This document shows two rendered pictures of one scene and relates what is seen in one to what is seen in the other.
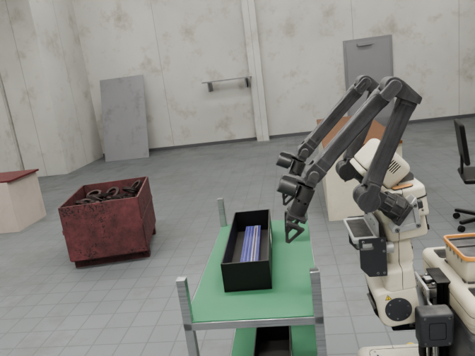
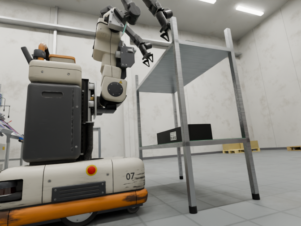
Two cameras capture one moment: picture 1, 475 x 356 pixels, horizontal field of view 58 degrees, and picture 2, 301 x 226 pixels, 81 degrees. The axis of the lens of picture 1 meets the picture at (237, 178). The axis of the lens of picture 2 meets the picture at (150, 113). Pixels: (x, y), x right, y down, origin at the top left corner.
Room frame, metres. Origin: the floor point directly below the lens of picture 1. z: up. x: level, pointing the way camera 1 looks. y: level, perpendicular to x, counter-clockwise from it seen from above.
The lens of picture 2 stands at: (2.81, -0.92, 0.32)
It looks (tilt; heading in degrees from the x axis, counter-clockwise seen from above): 12 degrees up; 152
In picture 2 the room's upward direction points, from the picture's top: 4 degrees counter-clockwise
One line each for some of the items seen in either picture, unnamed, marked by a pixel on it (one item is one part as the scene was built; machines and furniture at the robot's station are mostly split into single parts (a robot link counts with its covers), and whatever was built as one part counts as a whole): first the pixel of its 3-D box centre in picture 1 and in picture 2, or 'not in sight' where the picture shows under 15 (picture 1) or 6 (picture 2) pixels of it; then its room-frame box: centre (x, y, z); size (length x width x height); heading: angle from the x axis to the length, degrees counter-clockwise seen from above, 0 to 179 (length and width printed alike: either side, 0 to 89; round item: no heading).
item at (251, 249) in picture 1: (251, 251); not in sight; (1.67, -0.02, 0.98); 0.51 x 0.07 x 0.03; 174
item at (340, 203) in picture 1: (351, 158); not in sight; (5.55, -1.55, 0.42); 2.48 x 0.80 x 0.85; 170
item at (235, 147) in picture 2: not in sight; (240, 146); (-1.49, 4.91, 0.19); 1.04 x 0.72 x 0.38; 82
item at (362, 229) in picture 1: (368, 237); (122, 61); (1.62, -0.50, 0.99); 0.28 x 0.16 x 0.22; 174
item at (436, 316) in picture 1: (406, 312); (105, 102); (1.54, -0.62, 0.68); 0.28 x 0.27 x 0.25; 174
